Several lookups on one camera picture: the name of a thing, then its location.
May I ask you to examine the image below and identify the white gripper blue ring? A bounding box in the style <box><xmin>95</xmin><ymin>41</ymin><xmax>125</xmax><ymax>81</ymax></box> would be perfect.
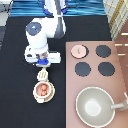
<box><xmin>24</xmin><ymin>46</ymin><xmax>61</xmax><ymax>67</ymax></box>

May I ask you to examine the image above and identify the cream slotted spatula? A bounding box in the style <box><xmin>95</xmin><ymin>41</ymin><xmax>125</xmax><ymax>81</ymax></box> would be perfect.
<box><xmin>37</xmin><ymin>68</ymin><xmax>48</xmax><ymax>81</ymax></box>

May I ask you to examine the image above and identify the cream round plate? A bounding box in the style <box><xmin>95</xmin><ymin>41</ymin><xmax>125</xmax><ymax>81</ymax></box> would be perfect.
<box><xmin>33</xmin><ymin>82</ymin><xmax>55</xmax><ymax>103</ymax></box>

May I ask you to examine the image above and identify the pink pot lid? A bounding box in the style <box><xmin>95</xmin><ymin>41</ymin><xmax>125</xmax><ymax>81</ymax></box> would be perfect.
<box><xmin>71</xmin><ymin>45</ymin><xmax>87</xmax><ymax>58</ymax></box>

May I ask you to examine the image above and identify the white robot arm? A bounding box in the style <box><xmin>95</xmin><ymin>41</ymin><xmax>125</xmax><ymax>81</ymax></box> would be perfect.
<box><xmin>24</xmin><ymin>0</ymin><xmax>66</xmax><ymax>67</ymax></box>

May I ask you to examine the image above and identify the black burner bottom left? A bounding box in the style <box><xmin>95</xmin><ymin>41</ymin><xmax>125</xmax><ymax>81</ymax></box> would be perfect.
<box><xmin>75</xmin><ymin>62</ymin><xmax>91</xmax><ymax>77</ymax></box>

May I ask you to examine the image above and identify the black burner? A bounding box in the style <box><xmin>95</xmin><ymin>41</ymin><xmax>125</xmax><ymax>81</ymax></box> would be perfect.
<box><xmin>85</xmin><ymin>45</ymin><xmax>90</xmax><ymax>58</ymax></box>
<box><xmin>98</xmin><ymin>62</ymin><xmax>115</xmax><ymax>76</ymax></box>
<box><xmin>75</xmin><ymin>62</ymin><xmax>91</xmax><ymax>77</ymax></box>
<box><xmin>96</xmin><ymin>45</ymin><xmax>111</xmax><ymax>58</ymax></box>

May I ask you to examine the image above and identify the black burner top left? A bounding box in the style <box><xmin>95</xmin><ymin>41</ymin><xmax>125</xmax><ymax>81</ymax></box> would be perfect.
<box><xmin>85</xmin><ymin>45</ymin><xmax>90</xmax><ymax>58</ymax></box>

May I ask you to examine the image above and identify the pink stove top board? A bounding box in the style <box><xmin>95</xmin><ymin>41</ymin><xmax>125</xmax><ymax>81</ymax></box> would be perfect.
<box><xmin>66</xmin><ymin>41</ymin><xmax>128</xmax><ymax>128</ymax></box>

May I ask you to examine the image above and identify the black table mat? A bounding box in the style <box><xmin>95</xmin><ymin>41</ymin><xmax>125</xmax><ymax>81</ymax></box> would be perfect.
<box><xmin>0</xmin><ymin>15</ymin><xmax>111</xmax><ymax>128</ymax></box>

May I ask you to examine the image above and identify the black burner top right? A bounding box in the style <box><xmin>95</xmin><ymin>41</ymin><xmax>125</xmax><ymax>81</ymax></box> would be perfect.
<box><xmin>96</xmin><ymin>45</ymin><xmax>111</xmax><ymax>58</ymax></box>

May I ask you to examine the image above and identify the black burner bottom right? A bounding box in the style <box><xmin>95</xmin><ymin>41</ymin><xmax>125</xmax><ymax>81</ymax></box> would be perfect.
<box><xmin>98</xmin><ymin>62</ymin><xmax>115</xmax><ymax>76</ymax></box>

